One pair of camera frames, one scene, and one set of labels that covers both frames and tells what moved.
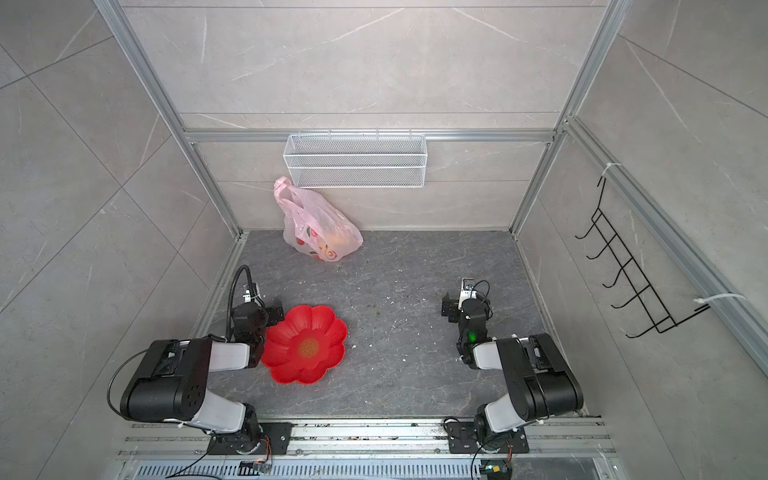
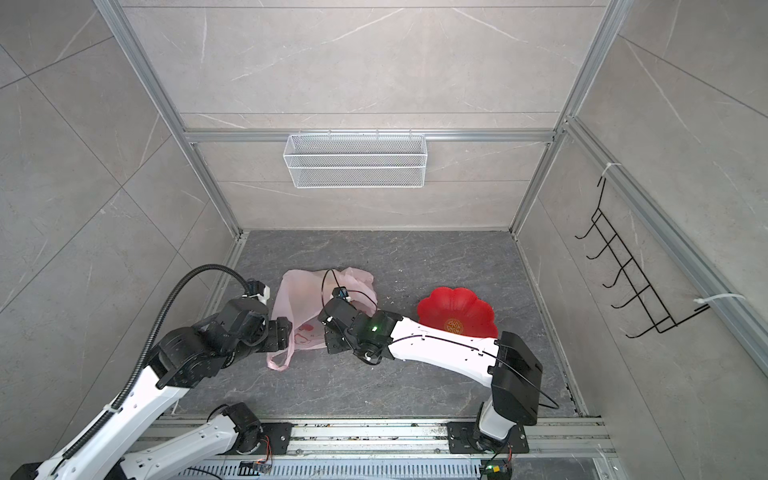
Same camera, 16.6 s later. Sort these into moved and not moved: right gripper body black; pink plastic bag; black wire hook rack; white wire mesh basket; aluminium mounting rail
Moved: pink plastic bag; right gripper body black
Not moved: white wire mesh basket; aluminium mounting rail; black wire hook rack
